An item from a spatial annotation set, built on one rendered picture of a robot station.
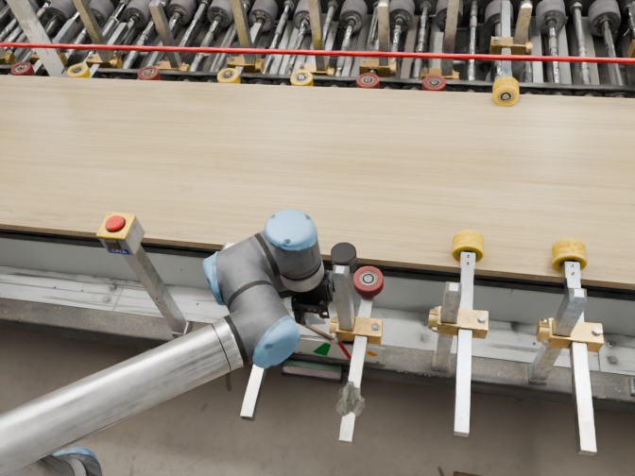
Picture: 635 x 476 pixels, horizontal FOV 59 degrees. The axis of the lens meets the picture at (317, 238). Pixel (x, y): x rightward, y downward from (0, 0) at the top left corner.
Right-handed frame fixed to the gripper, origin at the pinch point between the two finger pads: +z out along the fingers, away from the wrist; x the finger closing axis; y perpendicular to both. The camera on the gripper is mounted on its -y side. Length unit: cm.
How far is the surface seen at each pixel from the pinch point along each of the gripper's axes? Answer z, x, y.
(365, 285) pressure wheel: 11.2, 17.6, 10.8
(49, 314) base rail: 30, 7, -89
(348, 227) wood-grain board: 11.7, 36.8, 3.2
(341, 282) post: -8.1, 6.1, 8.1
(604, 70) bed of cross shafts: 32, 137, 86
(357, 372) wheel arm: 15.7, -4.7, 11.7
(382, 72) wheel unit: 18, 114, 3
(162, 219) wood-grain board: 11, 34, -53
